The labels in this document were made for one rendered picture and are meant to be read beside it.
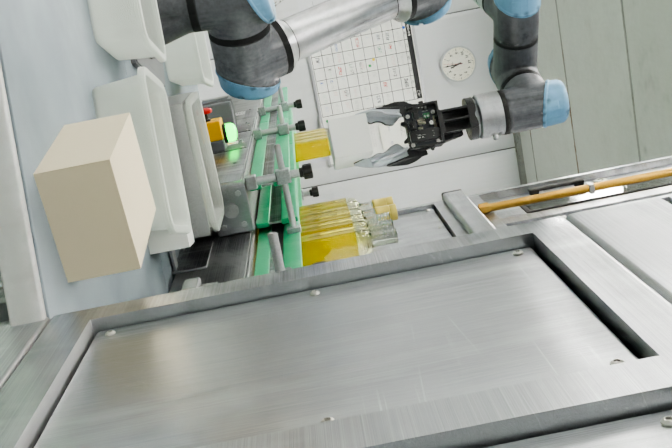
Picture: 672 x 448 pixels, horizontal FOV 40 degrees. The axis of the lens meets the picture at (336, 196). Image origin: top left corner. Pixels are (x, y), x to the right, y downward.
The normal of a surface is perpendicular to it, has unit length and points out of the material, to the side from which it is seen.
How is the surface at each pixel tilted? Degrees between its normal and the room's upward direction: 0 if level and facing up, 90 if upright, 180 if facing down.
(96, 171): 90
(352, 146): 90
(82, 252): 90
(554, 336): 90
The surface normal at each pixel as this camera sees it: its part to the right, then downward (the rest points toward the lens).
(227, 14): 0.07, 0.68
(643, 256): -0.18, -0.96
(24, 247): 0.00, -0.05
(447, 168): 0.05, 0.22
